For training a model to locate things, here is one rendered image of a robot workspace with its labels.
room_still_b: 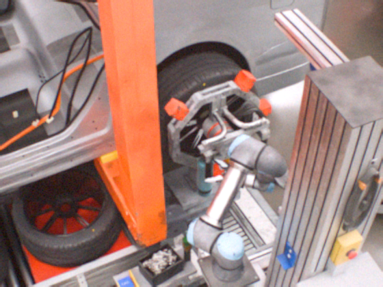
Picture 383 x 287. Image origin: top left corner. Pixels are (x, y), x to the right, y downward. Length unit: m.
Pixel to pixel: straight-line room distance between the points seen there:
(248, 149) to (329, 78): 0.86
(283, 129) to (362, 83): 2.74
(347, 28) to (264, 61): 2.46
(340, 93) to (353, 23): 4.17
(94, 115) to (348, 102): 1.69
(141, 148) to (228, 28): 0.90
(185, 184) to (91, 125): 0.93
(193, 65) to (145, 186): 0.75
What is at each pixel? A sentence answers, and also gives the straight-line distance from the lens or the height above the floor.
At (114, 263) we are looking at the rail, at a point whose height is 0.35.
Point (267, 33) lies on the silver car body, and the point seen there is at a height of 1.23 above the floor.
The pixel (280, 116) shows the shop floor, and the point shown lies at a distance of 4.43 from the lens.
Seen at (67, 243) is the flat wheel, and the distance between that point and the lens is 3.08.
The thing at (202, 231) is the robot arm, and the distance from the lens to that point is 2.40.
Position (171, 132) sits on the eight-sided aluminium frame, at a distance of 2.92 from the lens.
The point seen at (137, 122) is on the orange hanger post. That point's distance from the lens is 2.29.
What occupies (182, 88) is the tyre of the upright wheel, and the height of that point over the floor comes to 1.14.
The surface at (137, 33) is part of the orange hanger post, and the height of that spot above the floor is 1.88.
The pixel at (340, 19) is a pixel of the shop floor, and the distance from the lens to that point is 5.74.
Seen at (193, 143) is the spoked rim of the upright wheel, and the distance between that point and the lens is 3.22.
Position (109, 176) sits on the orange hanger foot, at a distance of 3.10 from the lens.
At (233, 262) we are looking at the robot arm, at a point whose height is 0.97.
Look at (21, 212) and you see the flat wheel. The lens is 3.28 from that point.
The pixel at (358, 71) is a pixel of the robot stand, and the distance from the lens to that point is 1.66.
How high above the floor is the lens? 3.02
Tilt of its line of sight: 47 degrees down
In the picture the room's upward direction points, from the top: straight up
